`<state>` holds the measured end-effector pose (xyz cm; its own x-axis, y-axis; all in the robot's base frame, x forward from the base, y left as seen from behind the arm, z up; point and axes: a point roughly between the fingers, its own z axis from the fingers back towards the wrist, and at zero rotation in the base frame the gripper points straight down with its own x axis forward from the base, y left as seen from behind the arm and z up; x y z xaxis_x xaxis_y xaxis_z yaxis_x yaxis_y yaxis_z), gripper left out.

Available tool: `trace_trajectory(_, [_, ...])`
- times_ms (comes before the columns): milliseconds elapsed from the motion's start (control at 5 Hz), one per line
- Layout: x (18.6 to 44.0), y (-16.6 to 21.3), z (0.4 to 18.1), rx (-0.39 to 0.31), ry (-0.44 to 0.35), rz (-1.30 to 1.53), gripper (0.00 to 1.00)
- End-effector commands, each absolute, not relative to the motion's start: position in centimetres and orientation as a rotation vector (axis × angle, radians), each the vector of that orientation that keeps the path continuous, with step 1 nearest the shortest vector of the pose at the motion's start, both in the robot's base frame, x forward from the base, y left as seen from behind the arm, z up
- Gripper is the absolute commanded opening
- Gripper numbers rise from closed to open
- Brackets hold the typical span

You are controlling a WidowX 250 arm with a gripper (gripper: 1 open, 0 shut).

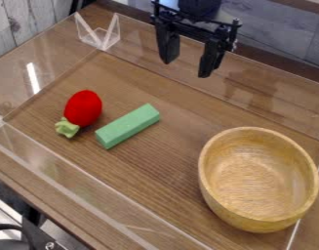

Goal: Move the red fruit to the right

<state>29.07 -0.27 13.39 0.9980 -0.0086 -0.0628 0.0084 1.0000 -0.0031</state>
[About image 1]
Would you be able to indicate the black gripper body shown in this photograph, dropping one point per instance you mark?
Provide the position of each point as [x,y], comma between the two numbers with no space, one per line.
[203,17]

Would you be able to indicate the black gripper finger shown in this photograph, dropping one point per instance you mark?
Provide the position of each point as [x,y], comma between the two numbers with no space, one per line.
[168,40]
[213,53]

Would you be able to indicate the red plush strawberry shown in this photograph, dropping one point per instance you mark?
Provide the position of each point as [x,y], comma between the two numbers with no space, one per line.
[82,111]

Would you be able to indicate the green rectangular block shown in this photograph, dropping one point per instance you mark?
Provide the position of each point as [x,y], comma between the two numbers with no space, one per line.
[126,126]

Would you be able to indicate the wooden bowl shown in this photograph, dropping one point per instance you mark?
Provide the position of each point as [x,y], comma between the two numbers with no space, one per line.
[259,179]

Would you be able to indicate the clear acrylic tray wall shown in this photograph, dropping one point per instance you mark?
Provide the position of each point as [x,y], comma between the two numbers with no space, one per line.
[101,216]

